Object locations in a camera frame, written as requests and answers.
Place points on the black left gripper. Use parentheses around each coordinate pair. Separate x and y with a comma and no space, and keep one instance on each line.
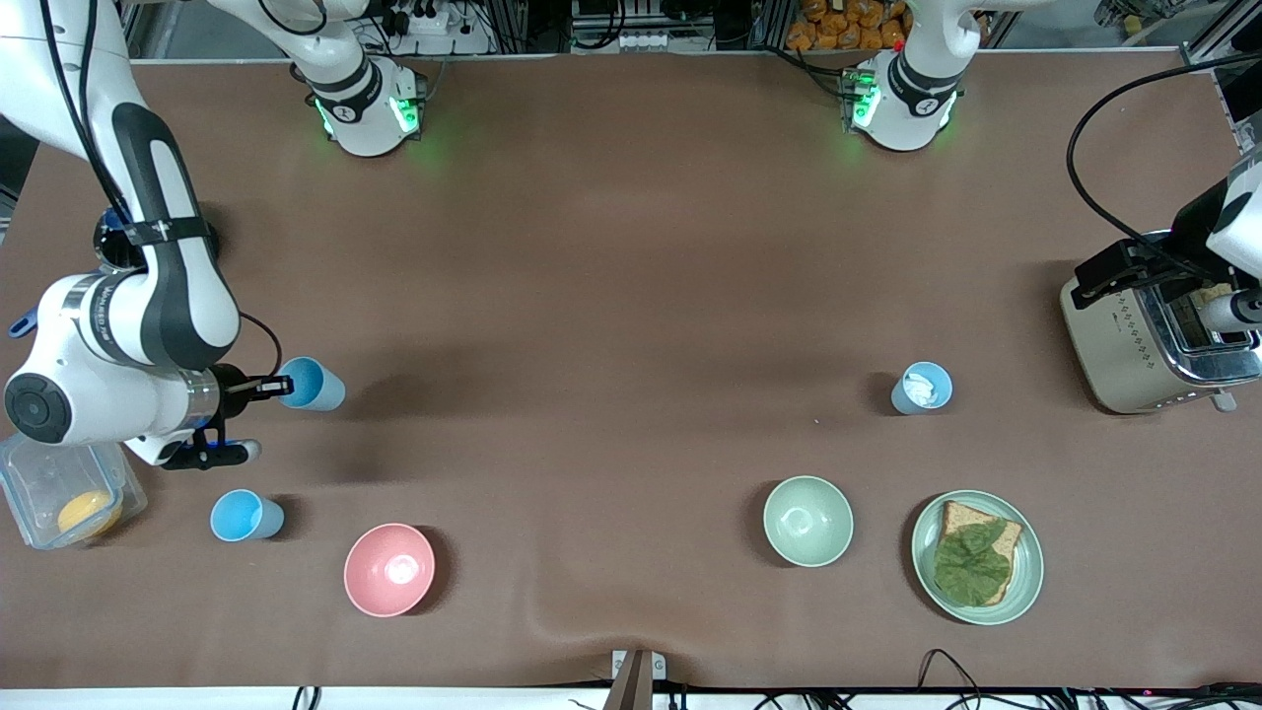
(1196,228)

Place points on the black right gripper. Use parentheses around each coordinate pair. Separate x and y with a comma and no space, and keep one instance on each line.
(229,387)

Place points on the plain blue cup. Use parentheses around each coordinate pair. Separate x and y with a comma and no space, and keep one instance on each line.
(320,387)
(237,515)

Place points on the brown toast slice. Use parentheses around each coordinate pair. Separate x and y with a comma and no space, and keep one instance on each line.
(1215,292)

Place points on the blue cup with white paper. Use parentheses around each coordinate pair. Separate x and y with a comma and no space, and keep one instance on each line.
(899,399)

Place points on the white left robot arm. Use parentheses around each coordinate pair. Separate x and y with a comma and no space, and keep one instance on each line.
(912,99)

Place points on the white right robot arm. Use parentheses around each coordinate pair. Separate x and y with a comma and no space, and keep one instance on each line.
(177,296)

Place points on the beige and chrome toaster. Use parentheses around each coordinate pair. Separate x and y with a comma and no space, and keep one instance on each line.
(1104,335)

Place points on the pink bowl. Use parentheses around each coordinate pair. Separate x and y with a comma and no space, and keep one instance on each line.
(389,570)

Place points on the orange round food piece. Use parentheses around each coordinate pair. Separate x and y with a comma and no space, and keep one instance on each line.
(87,513)

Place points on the crumpled white paper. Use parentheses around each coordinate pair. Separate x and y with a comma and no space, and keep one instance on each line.
(922,390)

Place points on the clear plastic food container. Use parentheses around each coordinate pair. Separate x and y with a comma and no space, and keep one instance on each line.
(39,493)

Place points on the bread slice under lettuce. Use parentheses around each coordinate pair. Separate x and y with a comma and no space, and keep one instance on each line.
(961,515)

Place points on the pale green plate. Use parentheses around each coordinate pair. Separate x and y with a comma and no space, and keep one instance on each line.
(1030,567)

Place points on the green lettuce leaf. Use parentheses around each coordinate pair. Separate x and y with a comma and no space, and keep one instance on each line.
(971,567)

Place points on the orange snack packets pile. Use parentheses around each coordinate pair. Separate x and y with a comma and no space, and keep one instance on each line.
(848,25)

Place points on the white power strip with plugs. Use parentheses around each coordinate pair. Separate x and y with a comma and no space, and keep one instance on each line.
(419,18)

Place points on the pale green bowl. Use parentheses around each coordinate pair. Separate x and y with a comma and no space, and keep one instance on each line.
(808,521)

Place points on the small white power strip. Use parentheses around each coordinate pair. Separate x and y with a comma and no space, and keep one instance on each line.
(646,40)

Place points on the aluminium frame rail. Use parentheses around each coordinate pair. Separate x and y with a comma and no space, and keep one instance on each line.
(1198,54)

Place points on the metal table edge bracket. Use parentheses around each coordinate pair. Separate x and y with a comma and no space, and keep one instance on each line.
(638,680)

